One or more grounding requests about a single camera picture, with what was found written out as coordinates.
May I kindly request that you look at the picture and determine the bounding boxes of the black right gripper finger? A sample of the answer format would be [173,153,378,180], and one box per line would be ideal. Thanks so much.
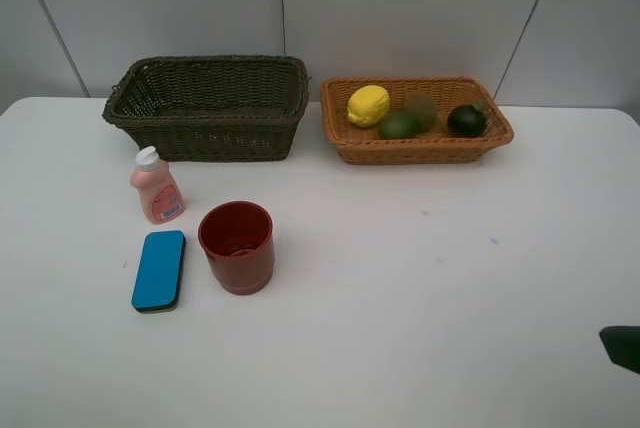
[599,326,640,374]

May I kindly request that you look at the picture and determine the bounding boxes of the brown kiwi fruit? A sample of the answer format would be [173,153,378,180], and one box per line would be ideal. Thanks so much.
[403,92,438,133]

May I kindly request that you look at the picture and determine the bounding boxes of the yellow lemon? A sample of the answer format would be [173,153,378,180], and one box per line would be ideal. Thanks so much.
[347,85,391,128]

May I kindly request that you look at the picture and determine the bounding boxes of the green lime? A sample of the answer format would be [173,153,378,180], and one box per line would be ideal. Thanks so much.
[377,109,421,140]

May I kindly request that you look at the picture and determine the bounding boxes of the blue whiteboard eraser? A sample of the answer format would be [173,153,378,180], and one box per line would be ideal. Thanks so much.
[131,230,186,313]

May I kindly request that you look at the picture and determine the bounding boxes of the dark brown wicker basket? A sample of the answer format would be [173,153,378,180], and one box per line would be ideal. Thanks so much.
[103,55,309,163]

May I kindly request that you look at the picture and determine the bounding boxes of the orange wicker basket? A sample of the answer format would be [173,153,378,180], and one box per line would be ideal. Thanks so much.
[320,76,514,165]

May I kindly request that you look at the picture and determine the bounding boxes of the dark mangosteen fruit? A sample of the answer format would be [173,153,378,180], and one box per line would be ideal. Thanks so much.
[446,101,488,138]

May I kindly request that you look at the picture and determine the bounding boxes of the pink bottle white cap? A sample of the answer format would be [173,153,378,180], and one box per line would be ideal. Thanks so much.
[130,146,186,224]

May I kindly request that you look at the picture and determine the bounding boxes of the red plastic cup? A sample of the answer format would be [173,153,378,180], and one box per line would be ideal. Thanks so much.
[198,201,275,296]

